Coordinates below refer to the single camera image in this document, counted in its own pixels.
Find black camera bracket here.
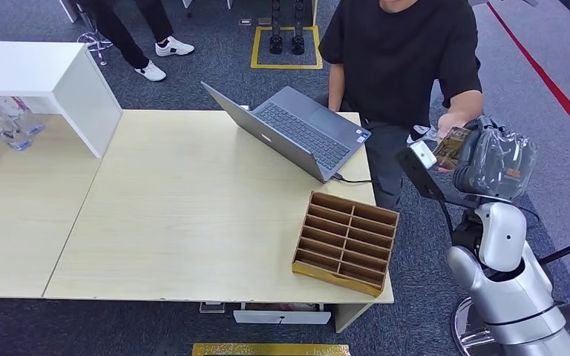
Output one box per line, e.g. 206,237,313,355
396,147,448,202

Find black robot legs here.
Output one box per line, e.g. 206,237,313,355
269,0,307,56

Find white desk shelf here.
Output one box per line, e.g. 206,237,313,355
0,40,122,159

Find black camera cable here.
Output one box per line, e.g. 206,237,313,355
437,199,456,244

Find black laptop cable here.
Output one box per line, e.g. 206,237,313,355
332,173,377,186

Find standing person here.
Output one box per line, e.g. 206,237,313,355
80,0,196,82

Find wooden card organizer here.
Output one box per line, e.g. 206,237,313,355
291,191,401,299

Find white under-desk drawer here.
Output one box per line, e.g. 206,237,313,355
233,303,332,326

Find gold foil strip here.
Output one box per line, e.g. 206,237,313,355
191,343,351,356

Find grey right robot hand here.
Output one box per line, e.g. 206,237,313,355
453,128,485,185

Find person's left hand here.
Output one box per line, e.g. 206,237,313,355
436,112,471,174

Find chrome round base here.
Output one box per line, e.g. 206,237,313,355
451,296,499,356

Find yellow floor tape square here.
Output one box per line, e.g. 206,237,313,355
250,25,324,70

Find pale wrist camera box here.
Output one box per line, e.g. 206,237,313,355
409,141,437,170

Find clear plastic wrap cover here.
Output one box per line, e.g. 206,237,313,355
454,115,538,202

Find chrome office chair base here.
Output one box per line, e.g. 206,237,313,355
77,30,114,66

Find grey laptop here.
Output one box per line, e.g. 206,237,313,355
200,81,372,184

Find clear plastic water bottle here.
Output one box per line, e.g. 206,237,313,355
0,96,46,136
0,96,33,152

